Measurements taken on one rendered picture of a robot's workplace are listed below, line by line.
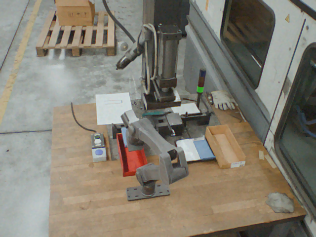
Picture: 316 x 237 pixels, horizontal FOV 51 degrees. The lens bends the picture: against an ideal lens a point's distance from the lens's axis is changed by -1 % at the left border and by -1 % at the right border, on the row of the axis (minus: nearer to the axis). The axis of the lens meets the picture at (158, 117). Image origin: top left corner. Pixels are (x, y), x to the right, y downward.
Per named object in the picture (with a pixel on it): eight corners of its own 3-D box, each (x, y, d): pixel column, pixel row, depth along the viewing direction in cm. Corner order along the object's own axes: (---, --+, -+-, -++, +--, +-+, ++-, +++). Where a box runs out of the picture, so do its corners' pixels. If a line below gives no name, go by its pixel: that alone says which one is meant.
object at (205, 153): (202, 162, 166) (203, 158, 164) (192, 141, 177) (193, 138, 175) (215, 160, 167) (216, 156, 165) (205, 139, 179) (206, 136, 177)
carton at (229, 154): (220, 170, 166) (222, 159, 161) (204, 137, 185) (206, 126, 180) (244, 167, 168) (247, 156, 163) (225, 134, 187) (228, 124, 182)
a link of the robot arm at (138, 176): (135, 171, 144) (141, 179, 140) (152, 163, 148) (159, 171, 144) (135, 180, 148) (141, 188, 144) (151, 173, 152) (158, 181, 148)
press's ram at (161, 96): (146, 115, 168) (148, 64, 149) (138, 87, 187) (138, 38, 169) (180, 112, 171) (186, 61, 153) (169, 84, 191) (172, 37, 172)
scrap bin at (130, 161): (123, 177, 159) (122, 168, 155) (116, 141, 177) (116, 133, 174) (147, 174, 161) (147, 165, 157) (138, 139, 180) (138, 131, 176)
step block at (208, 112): (198, 125, 191) (200, 113, 185) (196, 122, 193) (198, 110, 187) (208, 124, 192) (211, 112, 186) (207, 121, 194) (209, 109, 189)
